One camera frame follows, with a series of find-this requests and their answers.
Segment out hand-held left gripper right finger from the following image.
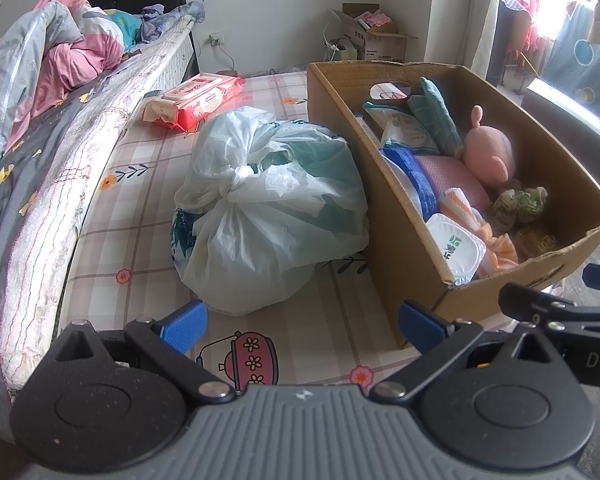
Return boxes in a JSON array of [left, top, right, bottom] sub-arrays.
[[371, 301, 556, 403]]

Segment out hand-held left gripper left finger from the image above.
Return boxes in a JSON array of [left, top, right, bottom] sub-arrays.
[[55, 300, 233, 403]]

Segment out large cardboard box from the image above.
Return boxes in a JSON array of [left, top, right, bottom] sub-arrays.
[[306, 60, 600, 352]]

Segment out white yogurt cup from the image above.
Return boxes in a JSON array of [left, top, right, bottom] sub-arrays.
[[424, 212, 489, 287]]

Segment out white cotton swab bag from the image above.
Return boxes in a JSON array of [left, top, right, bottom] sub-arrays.
[[362, 102, 442, 157]]

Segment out orange striped towel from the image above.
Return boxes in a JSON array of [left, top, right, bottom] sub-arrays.
[[440, 187, 520, 278]]

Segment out teal printed plastic bag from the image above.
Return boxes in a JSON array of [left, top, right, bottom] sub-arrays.
[[169, 207, 201, 266]]

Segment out green floral scrunchie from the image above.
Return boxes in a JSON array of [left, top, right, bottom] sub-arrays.
[[491, 186, 549, 226]]

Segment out white tied plastic bag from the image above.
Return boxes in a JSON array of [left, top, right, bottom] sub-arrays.
[[172, 106, 371, 317]]

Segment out blue white flat box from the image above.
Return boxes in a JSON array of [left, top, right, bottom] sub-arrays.
[[379, 146, 440, 222]]

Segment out pink mesh cushion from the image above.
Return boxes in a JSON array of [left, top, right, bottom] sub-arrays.
[[414, 154, 492, 211]]

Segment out bed mattress with patterned sheet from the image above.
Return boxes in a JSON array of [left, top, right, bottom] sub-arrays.
[[0, 15, 198, 396]]

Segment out pink plush toy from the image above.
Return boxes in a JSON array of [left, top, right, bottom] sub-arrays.
[[461, 105, 517, 187]]

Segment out blue hanging blanket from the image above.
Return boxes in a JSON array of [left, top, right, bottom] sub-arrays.
[[545, 2, 600, 108]]

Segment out green leaf-shaped cushion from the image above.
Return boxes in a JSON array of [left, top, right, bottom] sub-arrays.
[[406, 77, 465, 157]]

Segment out grey printed bed sheet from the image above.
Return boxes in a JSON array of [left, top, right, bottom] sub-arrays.
[[0, 55, 146, 441]]

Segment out red wet wipes pack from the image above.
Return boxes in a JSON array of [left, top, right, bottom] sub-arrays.
[[142, 74, 244, 133]]

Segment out white round-lid packet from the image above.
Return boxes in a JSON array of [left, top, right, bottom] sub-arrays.
[[369, 81, 412, 106]]

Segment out cardboard box with pink items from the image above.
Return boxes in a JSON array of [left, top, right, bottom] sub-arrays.
[[329, 3, 419, 64]]

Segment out white curtain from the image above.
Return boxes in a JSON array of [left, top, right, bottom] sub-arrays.
[[472, 0, 506, 78]]

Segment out pink hanging clothes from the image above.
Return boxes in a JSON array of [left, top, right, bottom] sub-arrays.
[[500, 0, 551, 61]]

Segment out pink grey quilt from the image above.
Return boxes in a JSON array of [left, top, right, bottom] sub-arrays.
[[0, 0, 126, 181]]

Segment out blue grey clothes pile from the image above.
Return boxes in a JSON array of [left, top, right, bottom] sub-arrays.
[[140, 0, 206, 43]]

